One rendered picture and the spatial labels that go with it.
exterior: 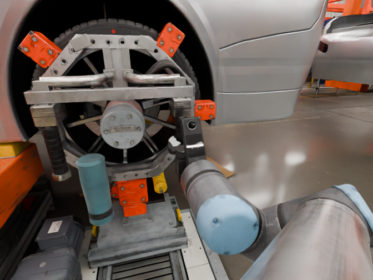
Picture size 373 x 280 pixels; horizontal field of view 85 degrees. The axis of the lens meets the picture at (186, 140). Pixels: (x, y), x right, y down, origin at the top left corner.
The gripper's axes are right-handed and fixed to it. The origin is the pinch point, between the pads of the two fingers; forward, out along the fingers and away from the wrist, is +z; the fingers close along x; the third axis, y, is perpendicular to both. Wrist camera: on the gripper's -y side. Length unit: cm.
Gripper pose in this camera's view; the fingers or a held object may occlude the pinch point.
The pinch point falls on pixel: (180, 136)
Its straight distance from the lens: 63.1
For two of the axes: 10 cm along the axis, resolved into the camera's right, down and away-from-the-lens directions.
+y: 0.0, 9.2, 3.8
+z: -2.5, -3.7, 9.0
